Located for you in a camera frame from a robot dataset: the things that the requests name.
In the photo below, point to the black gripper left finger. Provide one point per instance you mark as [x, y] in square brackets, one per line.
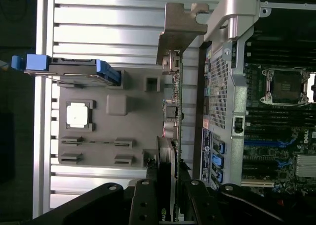
[144, 202]

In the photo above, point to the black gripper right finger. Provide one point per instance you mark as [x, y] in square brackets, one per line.
[197, 205]

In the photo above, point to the white expansion slot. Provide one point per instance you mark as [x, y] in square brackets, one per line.
[258, 183]

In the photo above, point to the green RAM stick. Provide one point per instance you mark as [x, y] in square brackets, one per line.
[98, 142]

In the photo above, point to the grey parts rack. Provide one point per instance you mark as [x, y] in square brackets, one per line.
[138, 126]

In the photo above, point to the blue expansion slot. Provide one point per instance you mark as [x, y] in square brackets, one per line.
[266, 144]

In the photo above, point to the green motherboard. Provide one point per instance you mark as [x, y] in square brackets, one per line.
[271, 126]

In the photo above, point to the silver CPU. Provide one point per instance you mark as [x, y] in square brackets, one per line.
[79, 115]

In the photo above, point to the silver chipset heatsink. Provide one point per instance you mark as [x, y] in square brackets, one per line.
[306, 165]

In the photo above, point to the open black PC case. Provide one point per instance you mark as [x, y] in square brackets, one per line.
[237, 86]

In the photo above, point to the CPU socket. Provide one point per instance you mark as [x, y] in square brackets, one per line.
[285, 86]

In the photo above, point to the hard disk with blue carrier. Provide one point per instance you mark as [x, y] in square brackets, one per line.
[74, 64]

